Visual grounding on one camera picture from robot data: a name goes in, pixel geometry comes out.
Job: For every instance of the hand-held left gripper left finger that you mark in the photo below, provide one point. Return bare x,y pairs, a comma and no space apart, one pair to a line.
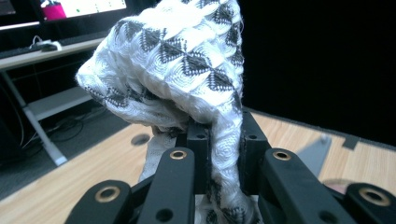
201,155

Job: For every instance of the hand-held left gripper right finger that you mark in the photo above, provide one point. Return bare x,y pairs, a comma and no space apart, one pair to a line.
252,155

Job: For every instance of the white grey patterned cloth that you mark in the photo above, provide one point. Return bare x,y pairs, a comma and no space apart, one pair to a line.
174,62

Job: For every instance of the grey tape piece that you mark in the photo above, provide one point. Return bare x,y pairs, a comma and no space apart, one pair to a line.
351,142

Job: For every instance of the white metal stand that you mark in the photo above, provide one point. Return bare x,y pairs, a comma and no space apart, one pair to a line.
46,105

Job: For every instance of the lit computer monitor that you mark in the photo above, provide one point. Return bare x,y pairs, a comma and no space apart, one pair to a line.
90,6

